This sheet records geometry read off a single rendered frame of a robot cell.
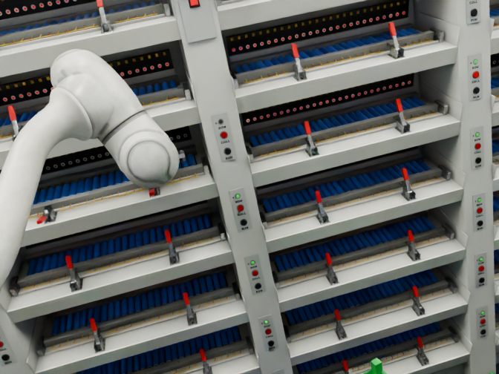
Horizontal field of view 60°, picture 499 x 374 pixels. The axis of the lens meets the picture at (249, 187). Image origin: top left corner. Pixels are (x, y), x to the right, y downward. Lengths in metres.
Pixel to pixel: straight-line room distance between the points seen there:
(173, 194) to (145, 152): 0.39
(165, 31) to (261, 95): 0.27
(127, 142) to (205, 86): 0.36
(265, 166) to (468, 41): 0.63
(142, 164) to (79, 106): 0.14
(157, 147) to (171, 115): 0.34
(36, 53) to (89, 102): 0.34
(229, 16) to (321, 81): 0.28
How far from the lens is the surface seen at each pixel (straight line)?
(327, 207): 1.30
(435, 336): 1.71
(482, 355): 1.77
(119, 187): 1.17
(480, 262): 1.55
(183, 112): 1.08
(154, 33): 1.08
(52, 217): 1.18
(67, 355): 1.40
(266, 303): 1.30
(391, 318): 1.52
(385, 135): 1.26
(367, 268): 1.39
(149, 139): 0.75
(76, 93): 0.80
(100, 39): 1.08
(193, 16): 1.07
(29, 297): 1.32
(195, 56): 1.07
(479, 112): 1.37
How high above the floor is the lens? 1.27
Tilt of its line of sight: 19 degrees down
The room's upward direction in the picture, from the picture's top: 12 degrees counter-clockwise
